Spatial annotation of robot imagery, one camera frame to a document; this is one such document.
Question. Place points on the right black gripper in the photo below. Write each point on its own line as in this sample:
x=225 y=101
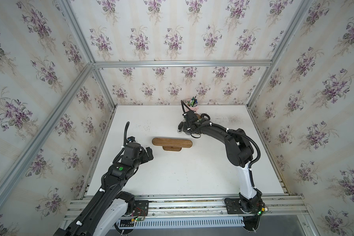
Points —
x=185 y=128

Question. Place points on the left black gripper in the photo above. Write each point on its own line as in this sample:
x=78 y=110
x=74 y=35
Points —
x=145 y=159

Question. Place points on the wooden watch stand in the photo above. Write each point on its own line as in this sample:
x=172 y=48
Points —
x=169 y=144

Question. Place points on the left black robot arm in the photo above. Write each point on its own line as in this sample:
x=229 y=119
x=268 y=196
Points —
x=110 y=203

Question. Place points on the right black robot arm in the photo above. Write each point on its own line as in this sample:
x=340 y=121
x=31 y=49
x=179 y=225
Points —
x=241 y=151

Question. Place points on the black sport watch far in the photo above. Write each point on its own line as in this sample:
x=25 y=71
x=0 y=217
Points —
x=205 y=116

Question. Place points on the black and beige stapler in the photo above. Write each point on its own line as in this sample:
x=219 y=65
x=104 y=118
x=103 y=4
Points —
x=180 y=127

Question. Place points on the pink pen bucket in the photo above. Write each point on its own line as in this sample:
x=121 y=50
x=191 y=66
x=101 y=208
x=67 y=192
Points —
x=195 y=109

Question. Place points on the pens in bucket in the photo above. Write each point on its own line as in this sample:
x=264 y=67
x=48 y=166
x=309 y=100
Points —
x=192 y=102

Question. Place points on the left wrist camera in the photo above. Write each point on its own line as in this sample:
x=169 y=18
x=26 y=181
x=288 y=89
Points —
x=130 y=139

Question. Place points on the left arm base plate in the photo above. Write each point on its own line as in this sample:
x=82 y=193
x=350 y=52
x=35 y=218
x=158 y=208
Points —
x=137 y=208

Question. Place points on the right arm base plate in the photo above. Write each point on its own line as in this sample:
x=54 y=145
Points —
x=245 y=206

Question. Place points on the aluminium mounting rail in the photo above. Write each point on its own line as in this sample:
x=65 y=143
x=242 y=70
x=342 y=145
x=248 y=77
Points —
x=210 y=211

